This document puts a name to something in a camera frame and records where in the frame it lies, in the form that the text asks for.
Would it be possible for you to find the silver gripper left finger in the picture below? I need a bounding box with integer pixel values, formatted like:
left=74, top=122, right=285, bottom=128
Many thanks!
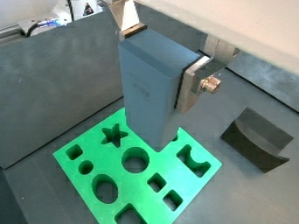
left=106, top=0, right=147, bottom=41

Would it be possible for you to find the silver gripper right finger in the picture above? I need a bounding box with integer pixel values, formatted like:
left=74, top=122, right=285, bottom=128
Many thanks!
left=175, top=35, right=239, bottom=113

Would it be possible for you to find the grey rectangular block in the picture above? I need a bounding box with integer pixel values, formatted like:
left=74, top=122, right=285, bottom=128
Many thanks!
left=119, top=29, right=201, bottom=151

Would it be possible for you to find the dark grey curved block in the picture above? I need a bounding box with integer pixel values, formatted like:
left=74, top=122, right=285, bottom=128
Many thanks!
left=221, top=108, right=294, bottom=173

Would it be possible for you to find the green shape sorter board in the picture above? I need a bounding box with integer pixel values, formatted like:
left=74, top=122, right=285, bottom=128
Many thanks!
left=54, top=109, right=221, bottom=224

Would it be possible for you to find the black cable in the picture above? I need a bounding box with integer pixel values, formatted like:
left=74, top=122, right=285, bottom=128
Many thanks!
left=25, top=22, right=43, bottom=39

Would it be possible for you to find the aluminium frame rail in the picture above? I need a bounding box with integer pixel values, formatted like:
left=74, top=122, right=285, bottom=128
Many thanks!
left=0, top=17, right=61, bottom=46

